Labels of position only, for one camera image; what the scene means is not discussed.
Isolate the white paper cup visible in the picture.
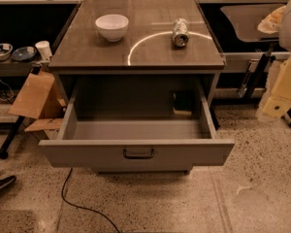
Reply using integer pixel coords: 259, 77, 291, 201
35, 41, 52, 61

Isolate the grey tray on stand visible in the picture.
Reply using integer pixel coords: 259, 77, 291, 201
221, 4, 281, 43

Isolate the grey cabinet with brown top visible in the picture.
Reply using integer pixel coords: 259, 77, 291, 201
48, 0, 227, 175

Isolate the crushed drink can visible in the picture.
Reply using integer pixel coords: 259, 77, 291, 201
172, 18, 189, 48

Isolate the white ceramic bowl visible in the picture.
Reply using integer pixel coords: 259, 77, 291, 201
95, 15, 129, 42

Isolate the dark sneaker shoe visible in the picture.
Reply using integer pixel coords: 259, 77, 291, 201
0, 162, 17, 197

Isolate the black drawer handle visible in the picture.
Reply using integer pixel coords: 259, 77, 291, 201
122, 149, 154, 160

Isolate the blue patterned bowl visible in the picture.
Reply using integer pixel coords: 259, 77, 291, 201
0, 43, 13, 61

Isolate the black tripod stand leg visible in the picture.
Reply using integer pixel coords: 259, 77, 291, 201
0, 116, 24, 159

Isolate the open grey top drawer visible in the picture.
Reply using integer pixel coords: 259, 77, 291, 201
40, 77, 235, 172

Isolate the grey left side shelf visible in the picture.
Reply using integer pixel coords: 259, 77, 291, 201
0, 59, 51, 78

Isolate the black floor cable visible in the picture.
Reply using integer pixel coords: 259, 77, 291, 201
60, 167, 121, 233

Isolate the dark blue plate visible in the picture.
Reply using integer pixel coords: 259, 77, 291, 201
12, 47, 37, 62

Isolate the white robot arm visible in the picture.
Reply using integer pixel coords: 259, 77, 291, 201
256, 0, 291, 122

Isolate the brown cardboard box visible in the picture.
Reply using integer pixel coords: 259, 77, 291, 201
9, 71, 66, 132

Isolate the green and yellow sponge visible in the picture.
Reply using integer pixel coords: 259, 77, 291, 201
173, 91, 194, 116

